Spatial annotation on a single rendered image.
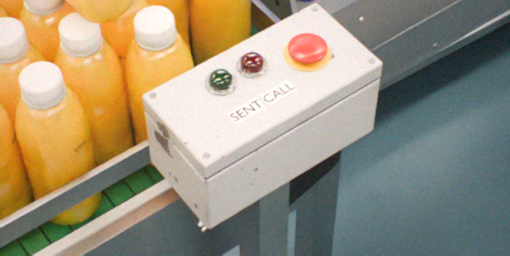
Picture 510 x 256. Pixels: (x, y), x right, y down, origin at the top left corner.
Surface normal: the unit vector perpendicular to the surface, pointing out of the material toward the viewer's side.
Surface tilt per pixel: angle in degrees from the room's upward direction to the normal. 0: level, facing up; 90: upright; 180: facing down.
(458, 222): 0
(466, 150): 0
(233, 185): 90
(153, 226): 90
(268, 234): 90
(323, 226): 90
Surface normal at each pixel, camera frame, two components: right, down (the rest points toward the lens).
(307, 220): -0.81, 0.46
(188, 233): 0.59, 0.62
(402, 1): 0.55, 0.37
